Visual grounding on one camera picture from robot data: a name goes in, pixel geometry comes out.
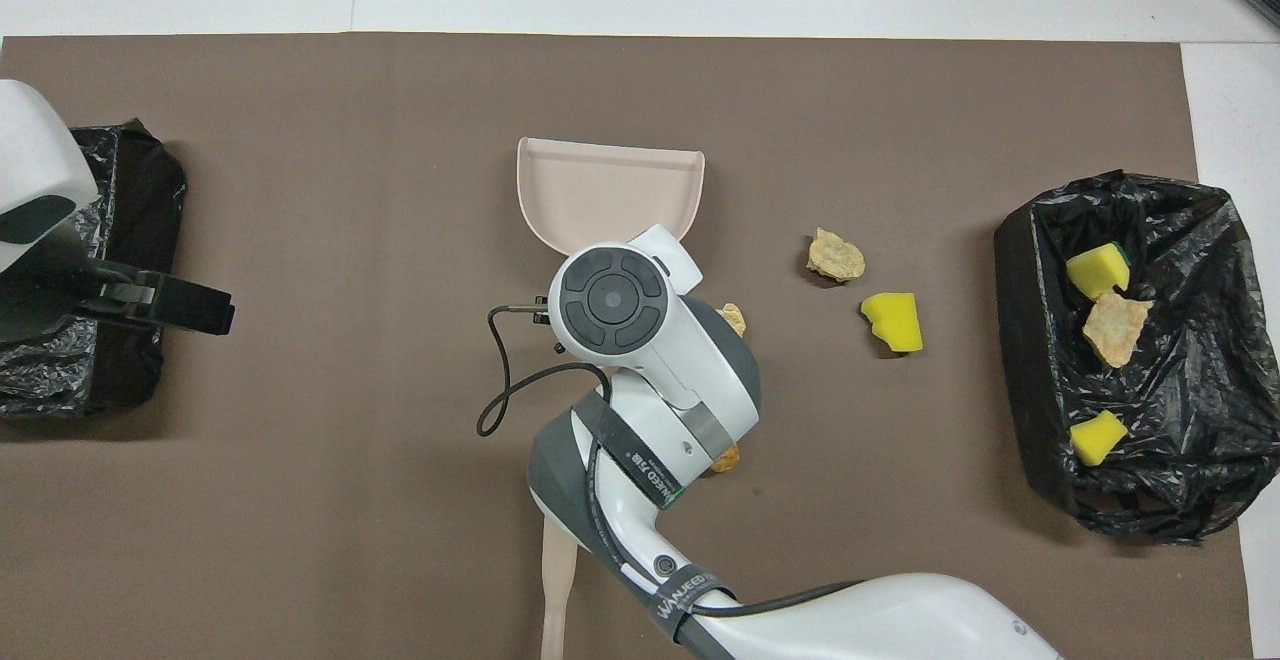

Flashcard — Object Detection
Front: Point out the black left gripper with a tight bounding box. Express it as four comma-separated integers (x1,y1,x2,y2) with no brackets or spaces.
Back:
0,230,236,346

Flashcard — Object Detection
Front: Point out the beige plastic dustpan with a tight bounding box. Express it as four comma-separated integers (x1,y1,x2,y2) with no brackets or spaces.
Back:
516,136,707,251

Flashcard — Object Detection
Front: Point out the beige hand brush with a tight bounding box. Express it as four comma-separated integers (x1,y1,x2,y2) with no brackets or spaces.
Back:
540,520,579,660

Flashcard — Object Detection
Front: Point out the notched yellow sponge piece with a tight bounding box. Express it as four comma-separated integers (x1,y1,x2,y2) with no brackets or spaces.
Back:
1065,242,1132,301

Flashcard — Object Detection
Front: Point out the black bag lined bin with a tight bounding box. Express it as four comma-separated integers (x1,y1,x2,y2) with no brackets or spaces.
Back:
0,118,188,419
993,170,1264,546

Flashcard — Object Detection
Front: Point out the brown table mat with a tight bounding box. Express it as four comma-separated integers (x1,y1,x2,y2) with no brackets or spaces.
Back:
0,33,1253,660

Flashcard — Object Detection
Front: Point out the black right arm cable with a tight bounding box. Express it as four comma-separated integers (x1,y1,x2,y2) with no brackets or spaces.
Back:
476,302,861,631

